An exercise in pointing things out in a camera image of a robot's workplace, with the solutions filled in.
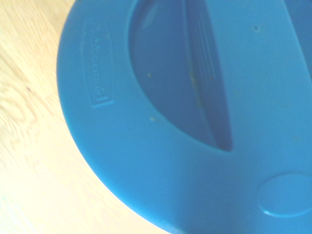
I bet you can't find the blue plastic container lid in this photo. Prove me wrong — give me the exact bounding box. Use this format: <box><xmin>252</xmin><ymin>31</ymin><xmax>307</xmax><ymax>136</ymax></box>
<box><xmin>56</xmin><ymin>0</ymin><xmax>312</xmax><ymax>234</ymax></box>

